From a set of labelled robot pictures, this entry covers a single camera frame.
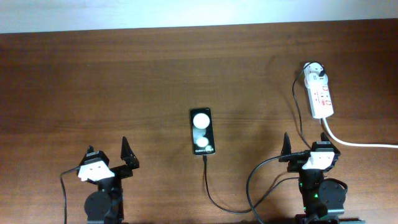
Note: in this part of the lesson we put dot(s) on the white USB charger plug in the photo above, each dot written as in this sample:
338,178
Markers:
314,78

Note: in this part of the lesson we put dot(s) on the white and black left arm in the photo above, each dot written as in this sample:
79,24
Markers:
106,204

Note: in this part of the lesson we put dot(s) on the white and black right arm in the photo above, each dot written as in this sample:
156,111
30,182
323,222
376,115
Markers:
323,198

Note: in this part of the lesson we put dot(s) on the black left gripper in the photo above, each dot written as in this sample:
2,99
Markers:
130,161

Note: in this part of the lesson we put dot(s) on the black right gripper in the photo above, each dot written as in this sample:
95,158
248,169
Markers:
296,162

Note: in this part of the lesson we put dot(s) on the white power strip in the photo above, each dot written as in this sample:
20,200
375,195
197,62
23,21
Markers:
319,97

